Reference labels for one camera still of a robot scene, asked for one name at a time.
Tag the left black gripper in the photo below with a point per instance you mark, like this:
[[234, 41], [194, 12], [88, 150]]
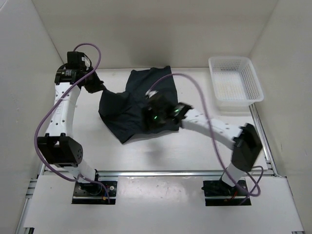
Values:
[[98, 85]]

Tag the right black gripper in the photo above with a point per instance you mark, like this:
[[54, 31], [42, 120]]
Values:
[[147, 113]]

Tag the dark navy sport shorts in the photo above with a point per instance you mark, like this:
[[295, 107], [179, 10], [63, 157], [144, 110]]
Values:
[[122, 112]]

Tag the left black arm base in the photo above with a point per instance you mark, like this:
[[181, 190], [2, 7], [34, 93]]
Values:
[[95, 194]]

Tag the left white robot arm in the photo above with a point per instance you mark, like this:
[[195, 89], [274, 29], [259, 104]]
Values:
[[75, 166]]

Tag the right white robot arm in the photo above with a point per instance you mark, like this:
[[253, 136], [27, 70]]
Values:
[[242, 140]]

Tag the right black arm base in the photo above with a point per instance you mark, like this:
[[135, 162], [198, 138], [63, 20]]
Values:
[[218, 193]]

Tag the white perforated plastic basket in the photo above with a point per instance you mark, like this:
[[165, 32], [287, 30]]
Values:
[[235, 82]]

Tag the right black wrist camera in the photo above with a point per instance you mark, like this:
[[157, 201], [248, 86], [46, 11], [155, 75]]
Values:
[[156, 99]]

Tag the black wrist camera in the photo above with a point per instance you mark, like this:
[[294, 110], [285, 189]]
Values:
[[78, 60], [156, 99]]

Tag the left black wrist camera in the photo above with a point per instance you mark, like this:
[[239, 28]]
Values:
[[78, 60]]

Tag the front aluminium rail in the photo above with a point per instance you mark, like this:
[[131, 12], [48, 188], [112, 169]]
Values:
[[268, 172]]

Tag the left aluminium frame rail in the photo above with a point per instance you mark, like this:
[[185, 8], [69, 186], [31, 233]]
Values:
[[55, 129]]

